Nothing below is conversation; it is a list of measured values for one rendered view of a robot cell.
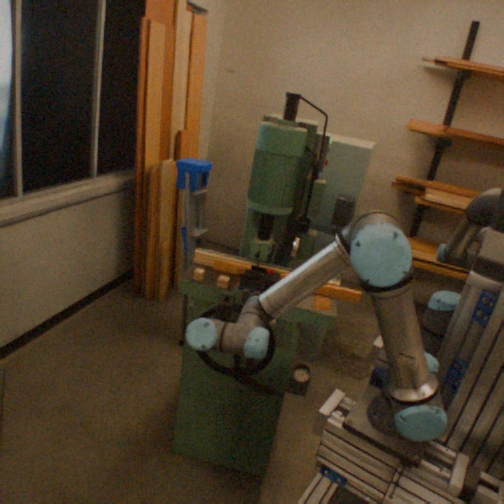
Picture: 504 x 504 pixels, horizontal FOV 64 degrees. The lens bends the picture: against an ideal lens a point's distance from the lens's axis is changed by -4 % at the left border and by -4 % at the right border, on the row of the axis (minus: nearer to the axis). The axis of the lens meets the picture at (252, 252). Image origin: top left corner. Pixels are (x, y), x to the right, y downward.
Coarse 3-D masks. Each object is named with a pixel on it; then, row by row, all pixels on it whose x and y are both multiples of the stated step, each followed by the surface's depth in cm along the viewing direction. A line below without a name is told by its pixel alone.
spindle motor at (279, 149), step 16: (272, 128) 141; (288, 128) 141; (256, 144) 148; (272, 144) 142; (288, 144) 142; (304, 144) 147; (256, 160) 149; (272, 160) 144; (288, 160) 145; (256, 176) 150; (272, 176) 146; (288, 176) 147; (256, 192) 151; (272, 192) 148; (288, 192) 150; (256, 208) 152; (272, 208) 150; (288, 208) 153
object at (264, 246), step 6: (258, 240) 162; (264, 240) 163; (270, 240) 164; (252, 246) 160; (258, 246) 160; (264, 246) 159; (270, 246) 163; (252, 252) 161; (264, 252) 160; (258, 258) 162; (264, 258) 161
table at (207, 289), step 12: (192, 264) 172; (192, 276) 162; (204, 276) 164; (216, 276) 165; (228, 276) 167; (180, 288) 159; (192, 288) 158; (204, 288) 157; (216, 288) 156; (228, 288) 158; (216, 300) 158; (312, 300) 160; (288, 312) 154; (300, 312) 153; (312, 312) 152; (324, 312) 152; (312, 324) 154; (324, 324) 153
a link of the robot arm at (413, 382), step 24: (384, 216) 89; (360, 240) 82; (384, 240) 80; (360, 264) 82; (384, 264) 81; (408, 264) 80; (384, 288) 83; (408, 288) 86; (384, 312) 87; (408, 312) 87; (384, 336) 91; (408, 336) 88; (408, 360) 89; (408, 384) 92; (432, 384) 92; (408, 408) 92; (432, 408) 90; (408, 432) 93; (432, 432) 92
